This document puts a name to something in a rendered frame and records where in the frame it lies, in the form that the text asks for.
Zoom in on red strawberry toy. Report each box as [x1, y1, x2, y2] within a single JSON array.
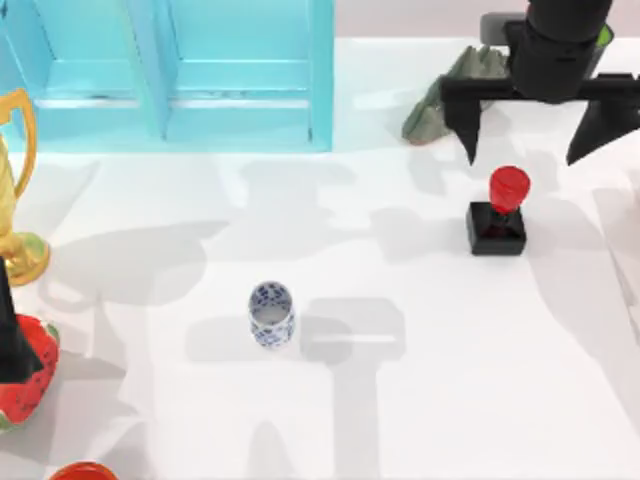
[[0, 314, 62, 434]]

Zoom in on green grey rock ornament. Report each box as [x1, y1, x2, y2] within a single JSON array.
[[401, 44, 512, 147]]

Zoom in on grey rounded box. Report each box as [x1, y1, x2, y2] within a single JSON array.
[[479, 12, 527, 47]]

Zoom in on red stamp with black base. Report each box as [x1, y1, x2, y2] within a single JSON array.
[[465, 165, 531, 257]]

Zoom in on red round object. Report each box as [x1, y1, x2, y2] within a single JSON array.
[[48, 460, 120, 480]]

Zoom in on blue and white cup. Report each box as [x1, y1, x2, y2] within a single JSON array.
[[247, 280, 297, 352]]

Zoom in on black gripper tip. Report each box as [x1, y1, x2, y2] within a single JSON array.
[[0, 256, 44, 385]]

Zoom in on gold trophy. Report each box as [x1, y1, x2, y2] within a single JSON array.
[[0, 88, 52, 288]]

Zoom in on light blue rack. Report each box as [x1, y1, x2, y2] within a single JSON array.
[[0, 0, 336, 153]]

